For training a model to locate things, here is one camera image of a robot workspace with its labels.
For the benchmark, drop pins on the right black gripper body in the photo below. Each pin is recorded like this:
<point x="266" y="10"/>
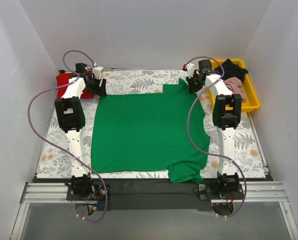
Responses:
<point x="193" y="83"/>

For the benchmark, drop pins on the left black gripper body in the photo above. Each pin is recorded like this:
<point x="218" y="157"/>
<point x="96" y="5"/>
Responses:
<point x="99" y="86"/>

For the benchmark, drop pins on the green t shirt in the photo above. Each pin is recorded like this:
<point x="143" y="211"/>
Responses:
<point x="151" y="132"/>

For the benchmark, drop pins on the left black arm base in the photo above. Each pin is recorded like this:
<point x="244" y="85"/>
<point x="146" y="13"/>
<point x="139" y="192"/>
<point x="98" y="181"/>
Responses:
<point x="94" y="196"/>

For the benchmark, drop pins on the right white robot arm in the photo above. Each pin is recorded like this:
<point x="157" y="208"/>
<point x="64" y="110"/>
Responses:
<point x="226" y="112"/>

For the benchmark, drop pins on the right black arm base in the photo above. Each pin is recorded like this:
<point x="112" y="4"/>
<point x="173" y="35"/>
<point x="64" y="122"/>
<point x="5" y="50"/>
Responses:
<point x="221" y="192"/>

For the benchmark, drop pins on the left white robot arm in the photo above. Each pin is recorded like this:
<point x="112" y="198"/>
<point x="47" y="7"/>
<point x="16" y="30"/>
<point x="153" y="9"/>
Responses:
<point x="70" y="115"/>

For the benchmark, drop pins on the red folded t shirt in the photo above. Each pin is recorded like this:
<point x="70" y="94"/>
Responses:
<point x="62" y="79"/>

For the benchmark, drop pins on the black crumpled t shirt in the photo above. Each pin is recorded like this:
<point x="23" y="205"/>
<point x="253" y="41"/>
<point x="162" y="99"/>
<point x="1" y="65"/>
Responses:
<point x="232" y="70"/>

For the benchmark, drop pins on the pink crumpled t shirt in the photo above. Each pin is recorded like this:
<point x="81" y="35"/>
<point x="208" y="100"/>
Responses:
<point x="235" y="86"/>

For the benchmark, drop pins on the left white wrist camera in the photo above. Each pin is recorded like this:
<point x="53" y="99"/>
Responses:
<point x="98" y="71"/>

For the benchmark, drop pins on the aluminium frame rail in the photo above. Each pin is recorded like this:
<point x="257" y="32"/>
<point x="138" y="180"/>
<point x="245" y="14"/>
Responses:
<point x="150" y="209"/>

